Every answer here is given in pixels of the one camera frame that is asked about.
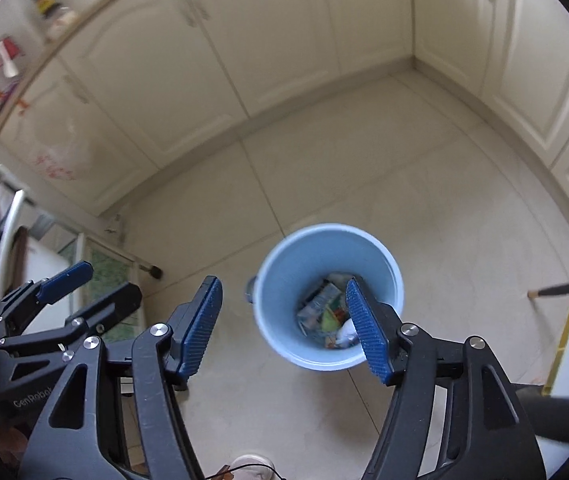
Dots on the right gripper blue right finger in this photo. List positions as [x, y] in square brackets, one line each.
[486, 433]

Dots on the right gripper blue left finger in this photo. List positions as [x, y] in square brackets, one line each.
[80, 433]

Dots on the yellow green sachet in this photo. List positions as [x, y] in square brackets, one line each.
[333, 318]

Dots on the green white tissue packet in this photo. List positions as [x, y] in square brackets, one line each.
[309, 315]

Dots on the dark brown sleeve forearm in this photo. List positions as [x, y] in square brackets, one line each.
[549, 415]

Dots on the light blue plastic bucket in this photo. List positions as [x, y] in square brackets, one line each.
[299, 295]

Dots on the large clear jar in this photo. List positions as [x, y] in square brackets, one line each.
[58, 19]

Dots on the yellow label sauce bottle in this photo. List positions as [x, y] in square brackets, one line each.
[47, 8]

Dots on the lower cream cabinets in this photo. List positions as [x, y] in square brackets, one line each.
[148, 81]

